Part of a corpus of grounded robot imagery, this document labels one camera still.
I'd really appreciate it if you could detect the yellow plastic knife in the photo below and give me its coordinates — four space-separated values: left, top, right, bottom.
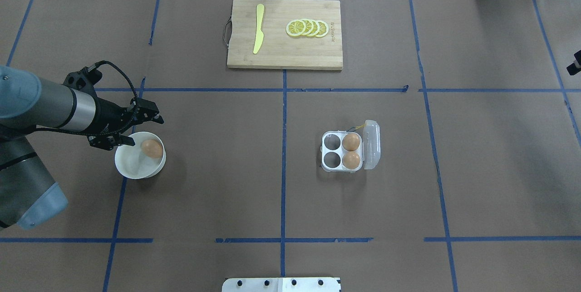
253 4 265 54

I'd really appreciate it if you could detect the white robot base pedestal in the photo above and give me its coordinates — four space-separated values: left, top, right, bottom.
222 277 342 292

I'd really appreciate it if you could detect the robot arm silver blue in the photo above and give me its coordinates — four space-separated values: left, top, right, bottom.
0 60 164 230

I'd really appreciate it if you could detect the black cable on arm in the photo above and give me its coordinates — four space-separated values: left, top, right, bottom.
27 60 139 137

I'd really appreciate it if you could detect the white ceramic bowl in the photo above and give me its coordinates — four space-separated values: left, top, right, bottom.
114 131 167 179

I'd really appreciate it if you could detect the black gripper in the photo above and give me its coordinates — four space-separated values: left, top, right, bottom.
89 97 165 151

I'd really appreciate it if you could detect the brown egg from bowl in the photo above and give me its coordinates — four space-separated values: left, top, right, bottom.
141 139 164 159

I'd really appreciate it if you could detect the robot arm tip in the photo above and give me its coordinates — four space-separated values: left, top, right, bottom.
566 50 581 75

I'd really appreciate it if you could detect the clear plastic egg box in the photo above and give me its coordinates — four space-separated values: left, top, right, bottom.
320 119 381 173

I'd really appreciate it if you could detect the brown egg in box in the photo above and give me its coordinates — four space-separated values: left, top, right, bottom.
342 132 361 151
342 151 361 170

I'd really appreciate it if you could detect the lemon slice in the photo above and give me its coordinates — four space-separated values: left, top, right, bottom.
285 20 307 37
306 20 320 37
314 20 329 38
301 19 314 37

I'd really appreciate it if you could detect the bamboo cutting board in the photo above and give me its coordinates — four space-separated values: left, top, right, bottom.
227 0 343 71

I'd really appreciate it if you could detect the brown egg in box rear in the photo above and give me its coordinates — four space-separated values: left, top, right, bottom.
342 132 361 151

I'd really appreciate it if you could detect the brown egg in box front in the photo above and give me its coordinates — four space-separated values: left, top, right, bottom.
342 151 361 170

